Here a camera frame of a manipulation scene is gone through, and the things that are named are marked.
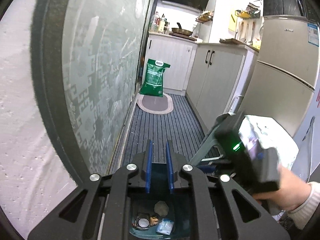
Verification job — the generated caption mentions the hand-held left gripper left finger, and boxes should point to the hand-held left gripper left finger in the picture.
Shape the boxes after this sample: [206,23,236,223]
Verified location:
[27,139,154,240]

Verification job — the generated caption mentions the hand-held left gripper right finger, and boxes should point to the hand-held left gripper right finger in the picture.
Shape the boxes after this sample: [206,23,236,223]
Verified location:
[165,139,292,240]

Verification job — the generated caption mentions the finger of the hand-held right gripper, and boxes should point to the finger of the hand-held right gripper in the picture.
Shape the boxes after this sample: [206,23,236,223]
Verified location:
[199,158,237,178]

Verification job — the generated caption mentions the clear bag of flatbread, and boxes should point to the clear bag of flatbread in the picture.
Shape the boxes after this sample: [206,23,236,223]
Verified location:
[153,200,170,217]

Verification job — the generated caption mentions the teal plastic bin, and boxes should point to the teal plastic bin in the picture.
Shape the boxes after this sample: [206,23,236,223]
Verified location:
[128,162,194,238]

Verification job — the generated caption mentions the white plastic bag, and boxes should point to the white plastic bag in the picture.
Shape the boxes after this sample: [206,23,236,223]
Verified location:
[237,114,300,172]

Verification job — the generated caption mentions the black snack bag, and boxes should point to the black snack bag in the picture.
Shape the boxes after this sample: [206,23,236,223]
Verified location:
[135,212,150,229]

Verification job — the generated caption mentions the white blue wipes packet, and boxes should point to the white blue wipes packet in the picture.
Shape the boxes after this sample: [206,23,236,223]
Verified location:
[156,218,175,235]

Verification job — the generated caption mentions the person's right forearm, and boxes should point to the person's right forearm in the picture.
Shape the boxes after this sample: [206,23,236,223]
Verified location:
[287,181,320,231]

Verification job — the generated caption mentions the person's right hand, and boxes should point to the person's right hand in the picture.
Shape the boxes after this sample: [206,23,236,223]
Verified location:
[253,165,313,212]

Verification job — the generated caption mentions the grey plastic stool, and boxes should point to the grey plastic stool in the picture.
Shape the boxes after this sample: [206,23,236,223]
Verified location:
[189,113,235,167]

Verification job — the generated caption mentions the grey striped floor mat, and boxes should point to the grey striped floor mat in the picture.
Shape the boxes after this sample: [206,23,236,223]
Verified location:
[109,93,222,177]

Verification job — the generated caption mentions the oval grey floor mat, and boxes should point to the oval grey floor mat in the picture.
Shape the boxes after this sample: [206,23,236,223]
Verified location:
[136,93,174,116]

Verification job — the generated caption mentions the beige refrigerator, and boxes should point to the beige refrigerator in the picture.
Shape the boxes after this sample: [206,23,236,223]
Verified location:
[239,15,320,142]

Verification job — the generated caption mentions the green rice bag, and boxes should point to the green rice bag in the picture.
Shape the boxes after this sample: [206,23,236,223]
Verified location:
[139,58,171,98]

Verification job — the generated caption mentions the patterned glass sliding door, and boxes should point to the patterned glass sliding door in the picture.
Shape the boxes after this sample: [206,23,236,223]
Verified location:
[29,0,161,197]

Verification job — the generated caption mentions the white kitchen cabinet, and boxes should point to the white kitchen cabinet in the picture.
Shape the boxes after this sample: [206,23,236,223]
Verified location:
[146,32,198,92]

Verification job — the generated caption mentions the wooden cutting board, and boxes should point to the wooden cutting board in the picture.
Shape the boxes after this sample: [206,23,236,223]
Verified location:
[219,38,247,45]

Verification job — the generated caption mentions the hanging kitchen utensils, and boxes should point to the hanging kitchen utensils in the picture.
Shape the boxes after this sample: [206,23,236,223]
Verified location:
[238,19,258,44]

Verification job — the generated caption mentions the black induction cooker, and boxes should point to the black induction cooker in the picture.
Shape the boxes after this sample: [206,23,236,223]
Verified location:
[168,33,198,41]

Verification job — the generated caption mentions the yellow hanging board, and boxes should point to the yellow hanging board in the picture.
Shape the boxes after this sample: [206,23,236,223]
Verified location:
[228,8,242,33]

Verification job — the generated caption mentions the frying pan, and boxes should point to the frying pan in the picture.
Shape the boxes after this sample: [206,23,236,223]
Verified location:
[171,22,194,37]

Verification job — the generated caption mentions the black microwave oven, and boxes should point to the black microwave oven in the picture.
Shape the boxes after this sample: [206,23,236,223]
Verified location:
[262,0,313,18]

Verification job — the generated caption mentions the beige cabinet with black handles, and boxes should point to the beige cabinet with black handles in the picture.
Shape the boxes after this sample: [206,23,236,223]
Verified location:
[185,42,259,131]

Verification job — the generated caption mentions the wall spice rack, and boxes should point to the wall spice rack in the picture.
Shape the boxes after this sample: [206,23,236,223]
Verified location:
[195,10,214,24]

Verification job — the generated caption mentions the wire wall rack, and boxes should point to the wire wall rack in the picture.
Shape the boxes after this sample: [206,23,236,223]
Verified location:
[236,2,261,19]

